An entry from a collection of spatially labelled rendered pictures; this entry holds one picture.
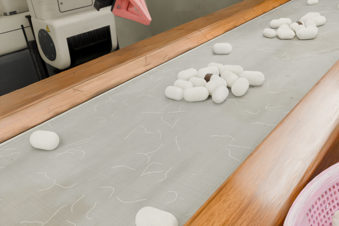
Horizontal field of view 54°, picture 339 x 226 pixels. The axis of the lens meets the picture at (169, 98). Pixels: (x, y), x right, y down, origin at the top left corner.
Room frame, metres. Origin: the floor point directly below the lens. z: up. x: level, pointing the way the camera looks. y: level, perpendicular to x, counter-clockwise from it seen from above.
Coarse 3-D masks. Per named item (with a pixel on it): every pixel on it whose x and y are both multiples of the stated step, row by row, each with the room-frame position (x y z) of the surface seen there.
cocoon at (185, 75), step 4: (192, 68) 0.51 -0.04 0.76; (180, 72) 0.50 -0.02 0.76; (184, 72) 0.50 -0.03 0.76; (188, 72) 0.50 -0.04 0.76; (192, 72) 0.50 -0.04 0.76; (196, 72) 0.50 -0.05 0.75; (180, 76) 0.49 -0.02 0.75; (184, 76) 0.49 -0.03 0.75; (188, 76) 0.49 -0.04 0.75; (192, 76) 0.50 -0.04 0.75; (196, 76) 0.50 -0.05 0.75; (184, 80) 0.49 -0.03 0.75; (188, 80) 0.49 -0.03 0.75
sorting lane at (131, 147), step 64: (320, 0) 1.02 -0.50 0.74; (192, 64) 0.59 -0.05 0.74; (256, 64) 0.53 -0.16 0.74; (320, 64) 0.49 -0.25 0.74; (64, 128) 0.40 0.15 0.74; (128, 128) 0.37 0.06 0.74; (192, 128) 0.35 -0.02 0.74; (256, 128) 0.32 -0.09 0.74; (0, 192) 0.28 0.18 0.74; (64, 192) 0.26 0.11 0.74; (128, 192) 0.25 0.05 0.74; (192, 192) 0.23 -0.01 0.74
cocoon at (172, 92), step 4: (168, 88) 0.44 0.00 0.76; (172, 88) 0.44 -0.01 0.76; (176, 88) 0.43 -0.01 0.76; (180, 88) 0.43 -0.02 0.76; (168, 92) 0.44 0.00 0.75; (172, 92) 0.43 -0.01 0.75; (176, 92) 0.43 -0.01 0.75; (180, 92) 0.43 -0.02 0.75; (168, 96) 0.44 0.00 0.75; (172, 96) 0.43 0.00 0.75; (176, 96) 0.43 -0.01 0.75; (180, 96) 0.43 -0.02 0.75
